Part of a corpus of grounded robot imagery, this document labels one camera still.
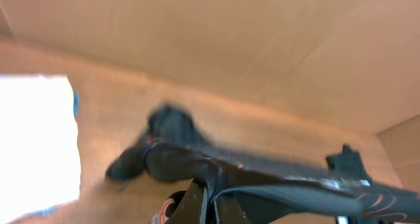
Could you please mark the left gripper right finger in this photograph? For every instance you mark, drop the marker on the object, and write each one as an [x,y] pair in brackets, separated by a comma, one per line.
[228,211]

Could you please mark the black orange patterned jersey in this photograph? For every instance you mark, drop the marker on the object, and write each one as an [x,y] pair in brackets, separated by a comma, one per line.
[173,149]

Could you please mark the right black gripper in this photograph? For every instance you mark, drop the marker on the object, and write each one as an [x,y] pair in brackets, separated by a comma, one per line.
[349,162]

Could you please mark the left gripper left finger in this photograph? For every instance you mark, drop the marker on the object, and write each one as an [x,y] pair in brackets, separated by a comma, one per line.
[192,209]

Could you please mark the white folded shorts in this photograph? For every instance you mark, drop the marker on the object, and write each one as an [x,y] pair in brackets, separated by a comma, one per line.
[40,161]

